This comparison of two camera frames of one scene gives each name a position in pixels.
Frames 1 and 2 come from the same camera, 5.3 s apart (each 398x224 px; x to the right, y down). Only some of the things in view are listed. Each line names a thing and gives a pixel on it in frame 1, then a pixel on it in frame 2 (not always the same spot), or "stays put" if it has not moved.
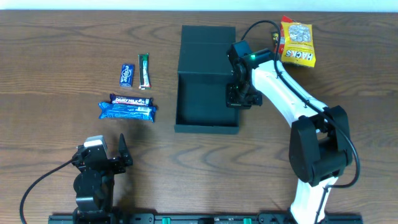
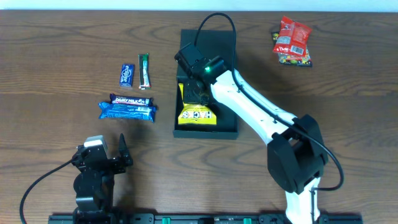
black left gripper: (120, 167) stays put
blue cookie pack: (109, 111) stays put
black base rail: (206, 219) stays put
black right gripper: (241, 101) to (191, 94)
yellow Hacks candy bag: (298, 45) to (195, 114)
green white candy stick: (144, 75) stays put
